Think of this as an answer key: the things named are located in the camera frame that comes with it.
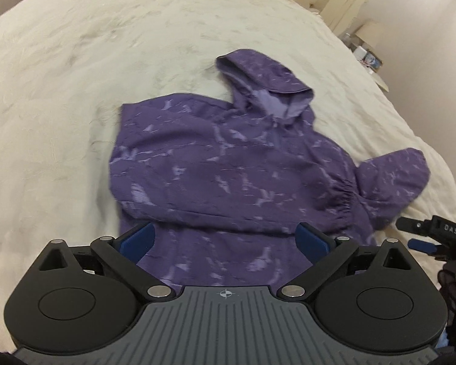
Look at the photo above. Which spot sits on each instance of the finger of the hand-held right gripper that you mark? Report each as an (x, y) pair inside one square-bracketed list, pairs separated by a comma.
[(421, 245), (414, 225)]

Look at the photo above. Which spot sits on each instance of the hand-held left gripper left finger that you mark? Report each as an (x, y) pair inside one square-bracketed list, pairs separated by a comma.
[(137, 240)]

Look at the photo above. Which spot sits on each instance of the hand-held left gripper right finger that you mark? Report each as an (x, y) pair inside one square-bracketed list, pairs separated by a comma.
[(314, 241)]

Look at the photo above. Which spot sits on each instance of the purple patterned hoodie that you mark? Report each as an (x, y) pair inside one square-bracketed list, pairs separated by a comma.
[(235, 182)]

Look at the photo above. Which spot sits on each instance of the person's right hand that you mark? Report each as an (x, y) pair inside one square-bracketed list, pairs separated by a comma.
[(454, 296)]

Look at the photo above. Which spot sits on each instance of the cream embroidered bedspread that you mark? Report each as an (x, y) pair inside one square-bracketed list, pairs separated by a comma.
[(98, 95)]

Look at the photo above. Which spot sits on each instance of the cream bedside table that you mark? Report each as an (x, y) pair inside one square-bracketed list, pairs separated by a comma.
[(368, 64)]

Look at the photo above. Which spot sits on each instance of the small blue white box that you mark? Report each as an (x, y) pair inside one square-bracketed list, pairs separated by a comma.
[(373, 61)]

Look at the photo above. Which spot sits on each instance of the cream table lamp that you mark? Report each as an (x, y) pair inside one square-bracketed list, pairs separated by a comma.
[(370, 34)]

